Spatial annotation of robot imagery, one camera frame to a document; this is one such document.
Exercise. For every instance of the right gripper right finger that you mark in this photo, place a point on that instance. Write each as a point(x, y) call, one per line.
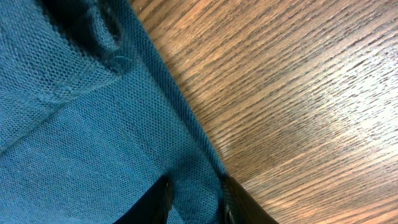
point(238, 207)

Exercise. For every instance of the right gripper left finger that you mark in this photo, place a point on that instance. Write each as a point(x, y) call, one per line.
point(153, 207)

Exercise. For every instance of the blue polo shirt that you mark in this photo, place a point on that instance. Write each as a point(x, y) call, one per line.
point(91, 118)

